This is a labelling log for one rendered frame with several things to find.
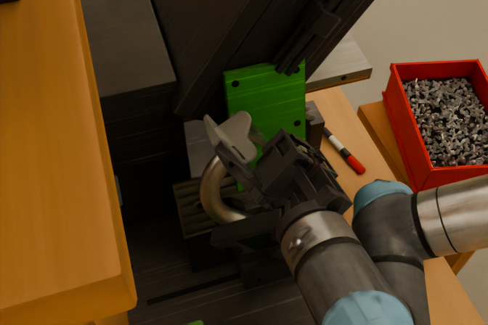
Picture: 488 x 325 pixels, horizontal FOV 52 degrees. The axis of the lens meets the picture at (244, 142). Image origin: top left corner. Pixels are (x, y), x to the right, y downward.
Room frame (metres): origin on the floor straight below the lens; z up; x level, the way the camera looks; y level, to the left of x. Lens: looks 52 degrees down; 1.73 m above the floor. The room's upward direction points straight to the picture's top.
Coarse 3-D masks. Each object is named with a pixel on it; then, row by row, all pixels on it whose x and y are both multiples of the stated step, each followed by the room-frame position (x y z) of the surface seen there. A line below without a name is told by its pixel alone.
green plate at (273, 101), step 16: (288, 64) 0.50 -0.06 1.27; (304, 64) 0.51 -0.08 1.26; (224, 80) 0.47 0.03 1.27; (240, 80) 0.48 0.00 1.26; (256, 80) 0.48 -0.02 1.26; (272, 80) 0.49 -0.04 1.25; (288, 80) 0.50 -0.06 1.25; (304, 80) 0.50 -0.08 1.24; (240, 96) 0.47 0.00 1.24; (256, 96) 0.48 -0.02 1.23; (272, 96) 0.48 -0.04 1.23; (288, 96) 0.49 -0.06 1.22; (304, 96) 0.49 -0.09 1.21; (256, 112) 0.47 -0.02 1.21; (272, 112) 0.48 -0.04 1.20; (288, 112) 0.48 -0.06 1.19; (304, 112) 0.49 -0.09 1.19; (272, 128) 0.47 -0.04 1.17; (288, 128) 0.47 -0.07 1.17; (304, 128) 0.48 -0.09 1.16; (256, 144) 0.46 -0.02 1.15; (256, 160) 0.45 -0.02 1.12
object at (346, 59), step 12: (348, 36) 0.73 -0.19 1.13; (336, 48) 0.69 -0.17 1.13; (348, 48) 0.69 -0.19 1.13; (324, 60) 0.66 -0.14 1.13; (336, 60) 0.66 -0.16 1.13; (348, 60) 0.66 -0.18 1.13; (360, 60) 0.66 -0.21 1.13; (324, 72) 0.63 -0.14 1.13; (336, 72) 0.63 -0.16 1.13; (348, 72) 0.63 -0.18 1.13; (360, 72) 0.64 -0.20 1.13; (312, 84) 0.61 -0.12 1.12; (324, 84) 0.62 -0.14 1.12; (336, 84) 0.62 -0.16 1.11
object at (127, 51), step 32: (96, 0) 0.68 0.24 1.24; (128, 0) 0.68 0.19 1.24; (96, 32) 0.60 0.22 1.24; (128, 32) 0.60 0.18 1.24; (160, 32) 0.61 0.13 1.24; (96, 64) 0.53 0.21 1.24; (128, 64) 0.53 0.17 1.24; (160, 64) 0.53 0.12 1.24; (128, 96) 0.48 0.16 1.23; (160, 96) 0.49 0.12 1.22; (128, 128) 0.47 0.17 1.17; (160, 128) 0.49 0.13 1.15; (128, 160) 0.47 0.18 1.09; (160, 160) 0.48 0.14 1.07; (128, 192) 0.46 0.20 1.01; (160, 192) 0.48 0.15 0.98
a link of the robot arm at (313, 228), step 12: (312, 216) 0.25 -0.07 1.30; (324, 216) 0.25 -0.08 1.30; (336, 216) 0.25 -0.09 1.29; (288, 228) 0.25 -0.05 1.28; (300, 228) 0.24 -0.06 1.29; (312, 228) 0.24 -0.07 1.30; (324, 228) 0.24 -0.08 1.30; (336, 228) 0.24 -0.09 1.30; (348, 228) 0.24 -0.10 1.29; (288, 240) 0.23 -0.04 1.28; (300, 240) 0.23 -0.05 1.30; (312, 240) 0.22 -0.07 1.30; (324, 240) 0.22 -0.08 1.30; (288, 252) 0.22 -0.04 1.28; (300, 252) 0.21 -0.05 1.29; (288, 264) 0.22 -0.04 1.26
